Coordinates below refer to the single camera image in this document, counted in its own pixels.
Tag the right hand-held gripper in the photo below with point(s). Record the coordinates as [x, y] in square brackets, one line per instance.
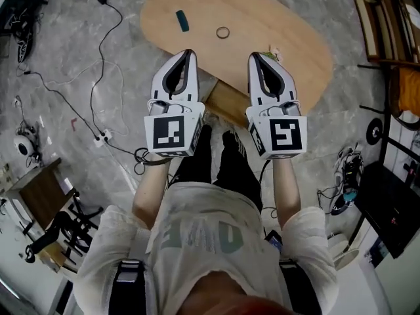
[283, 134]

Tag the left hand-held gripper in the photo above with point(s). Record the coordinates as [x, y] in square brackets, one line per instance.
[167, 134]

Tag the artificial flower with green leaves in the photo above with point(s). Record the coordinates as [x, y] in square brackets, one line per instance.
[274, 54]

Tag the wooden drawer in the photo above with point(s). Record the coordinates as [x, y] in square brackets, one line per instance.
[226, 102]

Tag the dark teal curved case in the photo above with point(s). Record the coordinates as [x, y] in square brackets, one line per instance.
[182, 21]

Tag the brown tape roll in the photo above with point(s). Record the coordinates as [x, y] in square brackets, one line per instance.
[217, 33]

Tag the person's right forearm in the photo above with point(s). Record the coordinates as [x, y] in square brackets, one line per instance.
[287, 192]

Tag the person's left forearm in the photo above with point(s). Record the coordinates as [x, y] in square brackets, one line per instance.
[149, 195]

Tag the oval wooden table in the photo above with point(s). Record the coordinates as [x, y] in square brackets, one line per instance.
[262, 21]

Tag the person's black trousers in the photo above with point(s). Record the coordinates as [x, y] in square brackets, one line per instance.
[236, 169]

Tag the white power strip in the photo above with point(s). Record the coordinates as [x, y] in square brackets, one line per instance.
[103, 138]

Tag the black round disc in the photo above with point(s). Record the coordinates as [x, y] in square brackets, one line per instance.
[374, 131]

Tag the wooden framed chair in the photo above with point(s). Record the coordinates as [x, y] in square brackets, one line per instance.
[380, 25]

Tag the orange cushion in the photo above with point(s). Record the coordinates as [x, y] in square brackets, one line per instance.
[410, 92]

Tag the person's white shirt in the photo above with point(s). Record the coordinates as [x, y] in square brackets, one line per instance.
[203, 228]

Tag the black cabinet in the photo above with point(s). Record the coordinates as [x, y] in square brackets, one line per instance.
[390, 208]

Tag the dark wooden side table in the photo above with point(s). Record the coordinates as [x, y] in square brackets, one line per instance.
[42, 192]

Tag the white round stool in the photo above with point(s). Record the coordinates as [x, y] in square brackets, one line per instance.
[343, 251]

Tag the black office chair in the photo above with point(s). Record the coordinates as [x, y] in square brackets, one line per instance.
[62, 228]

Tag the white round camera device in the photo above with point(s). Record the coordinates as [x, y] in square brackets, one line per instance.
[22, 144]

